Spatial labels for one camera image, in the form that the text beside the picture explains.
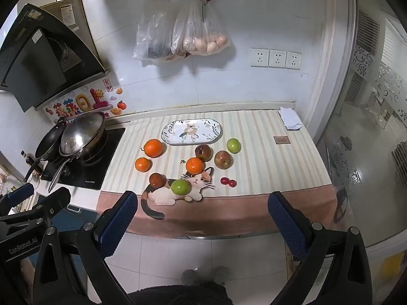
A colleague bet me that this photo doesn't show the plastic bag with dark contents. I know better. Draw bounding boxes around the plastic bag with dark contents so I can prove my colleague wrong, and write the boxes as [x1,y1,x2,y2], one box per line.
[133,0,179,62]

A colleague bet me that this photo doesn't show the grey slipper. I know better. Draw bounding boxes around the grey slipper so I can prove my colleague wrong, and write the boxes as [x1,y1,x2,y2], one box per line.
[182,269,202,286]
[212,266,230,285]

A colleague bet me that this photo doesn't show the person's dark clothing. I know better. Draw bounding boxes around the person's dark clothing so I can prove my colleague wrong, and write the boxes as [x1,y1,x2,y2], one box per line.
[129,281,232,305]

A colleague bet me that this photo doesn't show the black range hood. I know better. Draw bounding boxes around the black range hood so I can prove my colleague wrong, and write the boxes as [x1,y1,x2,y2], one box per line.
[0,0,110,112]

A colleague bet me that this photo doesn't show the colourful wall stickers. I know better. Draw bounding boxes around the colourful wall stickers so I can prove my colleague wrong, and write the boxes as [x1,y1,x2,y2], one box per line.
[45,78,128,120]

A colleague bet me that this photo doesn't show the white wall socket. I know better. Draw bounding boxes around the white wall socket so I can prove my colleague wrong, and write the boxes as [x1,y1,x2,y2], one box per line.
[285,51,301,70]
[250,48,269,68]
[269,50,287,68]

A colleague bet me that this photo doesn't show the oval floral ceramic plate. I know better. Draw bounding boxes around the oval floral ceramic plate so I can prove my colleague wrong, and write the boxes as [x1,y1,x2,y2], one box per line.
[161,118,223,146]

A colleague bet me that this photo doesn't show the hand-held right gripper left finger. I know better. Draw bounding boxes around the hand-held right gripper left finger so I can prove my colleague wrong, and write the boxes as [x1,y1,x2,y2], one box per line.
[32,191,139,305]

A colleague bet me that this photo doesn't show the small orange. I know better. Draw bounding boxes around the small orange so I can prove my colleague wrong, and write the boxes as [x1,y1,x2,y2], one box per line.
[186,157,205,175]
[135,157,151,173]

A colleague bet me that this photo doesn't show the dark sauce bottle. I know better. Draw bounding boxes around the dark sauce bottle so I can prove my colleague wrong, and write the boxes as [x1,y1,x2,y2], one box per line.
[21,150,36,167]

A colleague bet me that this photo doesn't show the striped cat print table mat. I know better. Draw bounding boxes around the striped cat print table mat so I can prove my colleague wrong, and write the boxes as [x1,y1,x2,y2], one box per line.
[96,108,334,239]

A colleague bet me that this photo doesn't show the red and green apple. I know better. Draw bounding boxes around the red and green apple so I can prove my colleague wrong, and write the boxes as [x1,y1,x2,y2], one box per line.
[214,150,233,170]

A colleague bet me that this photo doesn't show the dark red apple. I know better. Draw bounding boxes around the dark red apple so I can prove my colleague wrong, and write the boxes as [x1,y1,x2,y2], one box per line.
[149,172,167,189]
[195,144,212,162]

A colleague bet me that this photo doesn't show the plastic bag of eggs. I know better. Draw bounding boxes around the plastic bag of eggs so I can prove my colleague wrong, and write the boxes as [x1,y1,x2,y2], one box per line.
[172,0,230,57]

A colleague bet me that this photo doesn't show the white folded cloth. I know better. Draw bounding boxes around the white folded cloth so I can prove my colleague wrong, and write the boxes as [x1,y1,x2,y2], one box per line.
[279,106,302,130]

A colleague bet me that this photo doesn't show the steel wok with glass lid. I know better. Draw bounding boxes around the steel wok with glass lid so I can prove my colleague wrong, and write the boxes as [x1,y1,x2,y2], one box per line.
[48,111,109,193]

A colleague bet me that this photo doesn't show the black induction hob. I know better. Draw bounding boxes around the black induction hob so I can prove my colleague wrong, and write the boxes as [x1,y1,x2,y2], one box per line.
[40,128,126,190]

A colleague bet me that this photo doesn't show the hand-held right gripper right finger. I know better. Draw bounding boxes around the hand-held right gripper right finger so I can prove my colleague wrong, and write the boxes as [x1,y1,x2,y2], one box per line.
[267,191,373,305]

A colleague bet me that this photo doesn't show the red handled scissors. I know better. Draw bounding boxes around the red handled scissors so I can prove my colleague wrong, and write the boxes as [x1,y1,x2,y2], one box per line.
[191,0,219,23]

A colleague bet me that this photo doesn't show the black frying pan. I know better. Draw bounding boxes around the black frying pan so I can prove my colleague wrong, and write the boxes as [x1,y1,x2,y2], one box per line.
[25,119,69,181]

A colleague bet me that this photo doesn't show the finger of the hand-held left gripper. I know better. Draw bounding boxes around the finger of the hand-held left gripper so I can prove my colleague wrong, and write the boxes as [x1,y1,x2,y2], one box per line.
[0,182,35,213]
[19,187,71,227]

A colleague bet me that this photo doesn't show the large orange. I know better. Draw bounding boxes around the large orange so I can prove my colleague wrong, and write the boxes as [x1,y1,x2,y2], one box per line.
[143,139,164,158]

